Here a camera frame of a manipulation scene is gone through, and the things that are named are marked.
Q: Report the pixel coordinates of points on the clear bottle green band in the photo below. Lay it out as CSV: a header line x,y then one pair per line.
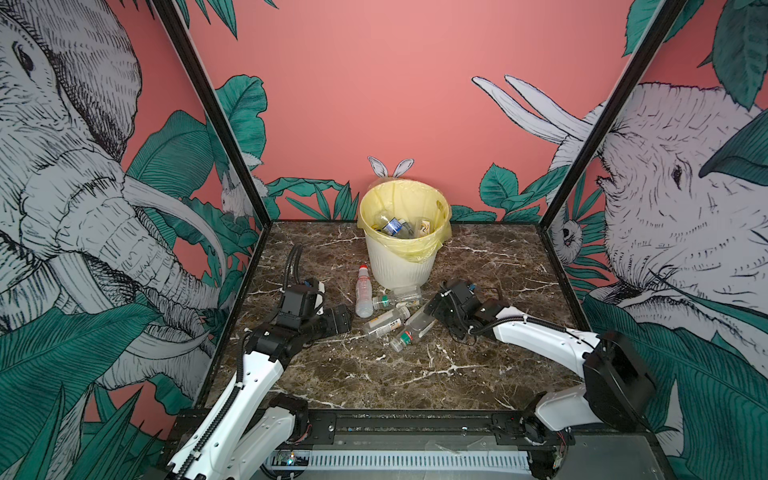
x,y
411,295

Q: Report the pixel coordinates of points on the white opaque bottle red cap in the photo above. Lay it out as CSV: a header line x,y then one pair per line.
x,y
364,297

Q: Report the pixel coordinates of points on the black frame post right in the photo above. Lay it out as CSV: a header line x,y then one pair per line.
x,y
653,37

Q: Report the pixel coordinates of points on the yellow plastic bin liner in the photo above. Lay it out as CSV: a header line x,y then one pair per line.
x,y
410,200

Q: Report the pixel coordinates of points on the black front rail base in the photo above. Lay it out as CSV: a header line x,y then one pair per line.
x,y
429,431

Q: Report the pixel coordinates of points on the white ribbed cable duct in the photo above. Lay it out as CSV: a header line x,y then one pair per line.
x,y
513,462

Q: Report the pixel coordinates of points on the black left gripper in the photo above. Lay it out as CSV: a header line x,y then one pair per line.
x,y
334,327

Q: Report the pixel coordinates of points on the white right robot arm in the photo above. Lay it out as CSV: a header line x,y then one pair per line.
x,y
615,387

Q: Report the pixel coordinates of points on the small clear bottle blue cap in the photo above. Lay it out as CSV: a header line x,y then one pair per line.
x,y
394,227

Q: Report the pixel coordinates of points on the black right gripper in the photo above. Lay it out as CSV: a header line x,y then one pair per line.
x,y
438,311

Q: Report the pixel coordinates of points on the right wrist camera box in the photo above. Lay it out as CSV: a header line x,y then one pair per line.
x,y
461,296

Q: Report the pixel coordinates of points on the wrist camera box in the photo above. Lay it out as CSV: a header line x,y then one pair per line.
x,y
301,303
461,296

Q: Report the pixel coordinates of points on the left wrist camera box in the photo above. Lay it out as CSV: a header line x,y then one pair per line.
x,y
301,303

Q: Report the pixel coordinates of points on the clear bottle sunflower label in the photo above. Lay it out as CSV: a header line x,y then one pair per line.
x,y
415,328

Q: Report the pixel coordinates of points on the clear bottle green cap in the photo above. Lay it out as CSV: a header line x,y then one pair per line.
x,y
423,228

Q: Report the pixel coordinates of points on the white ribbed trash bin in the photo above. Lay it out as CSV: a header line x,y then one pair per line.
x,y
392,271

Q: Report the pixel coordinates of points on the black frame post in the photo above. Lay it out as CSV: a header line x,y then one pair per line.
x,y
653,37
176,30

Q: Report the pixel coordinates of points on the black frame post left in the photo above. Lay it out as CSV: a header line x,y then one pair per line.
x,y
176,30

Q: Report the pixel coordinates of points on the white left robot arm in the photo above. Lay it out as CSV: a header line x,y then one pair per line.
x,y
227,445

